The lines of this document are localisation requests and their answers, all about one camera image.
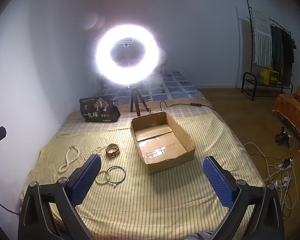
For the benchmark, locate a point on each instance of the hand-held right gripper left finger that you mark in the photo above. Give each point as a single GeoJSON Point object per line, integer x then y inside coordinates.
{"type": "Point", "coordinates": [86, 180]}

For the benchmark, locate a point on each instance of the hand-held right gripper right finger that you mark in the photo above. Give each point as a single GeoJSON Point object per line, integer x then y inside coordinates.
{"type": "Point", "coordinates": [218, 180]}

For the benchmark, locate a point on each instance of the thin dark bangle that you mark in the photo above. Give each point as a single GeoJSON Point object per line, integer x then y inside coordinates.
{"type": "Point", "coordinates": [124, 177]}

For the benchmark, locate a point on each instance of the gold wristwatch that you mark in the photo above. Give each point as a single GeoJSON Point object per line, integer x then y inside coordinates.
{"type": "Point", "coordinates": [112, 150]}

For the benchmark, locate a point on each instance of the cardboard box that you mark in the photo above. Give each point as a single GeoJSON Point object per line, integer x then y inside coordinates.
{"type": "Point", "coordinates": [165, 157]}

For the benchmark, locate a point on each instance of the white power strip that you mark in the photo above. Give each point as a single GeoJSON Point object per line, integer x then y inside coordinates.
{"type": "Point", "coordinates": [286, 164]}
{"type": "Point", "coordinates": [280, 183]}

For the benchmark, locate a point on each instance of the yellow striped blanket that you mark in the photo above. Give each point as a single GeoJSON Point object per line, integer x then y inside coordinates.
{"type": "Point", "coordinates": [152, 205]}

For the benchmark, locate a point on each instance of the black printed bag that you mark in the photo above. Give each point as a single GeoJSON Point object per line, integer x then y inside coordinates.
{"type": "Point", "coordinates": [98, 110]}

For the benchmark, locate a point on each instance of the beige checked bed sheet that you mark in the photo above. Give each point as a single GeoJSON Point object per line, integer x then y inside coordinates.
{"type": "Point", "coordinates": [190, 110]}

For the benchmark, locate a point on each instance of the black device on floor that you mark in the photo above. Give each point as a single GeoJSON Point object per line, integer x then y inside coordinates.
{"type": "Point", "coordinates": [282, 136]}

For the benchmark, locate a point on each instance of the black tripod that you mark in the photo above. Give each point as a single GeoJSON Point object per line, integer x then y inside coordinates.
{"type": "Point", "coordinates": [133, 100]}

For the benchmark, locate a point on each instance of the orange cloth covered furniture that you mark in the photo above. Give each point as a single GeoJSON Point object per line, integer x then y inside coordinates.
{"type": "Point", "coordinates": [290, 110]}

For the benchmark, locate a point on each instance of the black clothes rack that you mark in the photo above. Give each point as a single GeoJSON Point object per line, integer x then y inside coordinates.
{"type": "Point", "coordinates": [248, 80]}

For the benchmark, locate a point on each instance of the blue checked quilt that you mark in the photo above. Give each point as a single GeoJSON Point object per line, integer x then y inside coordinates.
{"type": "Point", "coordinates": [175, 85]}

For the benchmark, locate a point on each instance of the yellow box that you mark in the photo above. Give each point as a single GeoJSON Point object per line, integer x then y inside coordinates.
{"type": "Point", "coordinates": [270, 76]}

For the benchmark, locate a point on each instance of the black hanging garment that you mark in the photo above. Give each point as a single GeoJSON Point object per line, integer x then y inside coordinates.
{"type": "Point", "coordinates": [288, 55]}

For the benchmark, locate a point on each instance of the dark grey hanging garment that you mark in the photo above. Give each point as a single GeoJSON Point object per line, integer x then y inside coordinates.
{"type": "Point", "coordinates": [277, 47]}

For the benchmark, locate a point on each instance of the white striped towel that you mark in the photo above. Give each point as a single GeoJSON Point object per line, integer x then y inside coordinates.
{"type": "Point", "coordinates": [261, 40]}

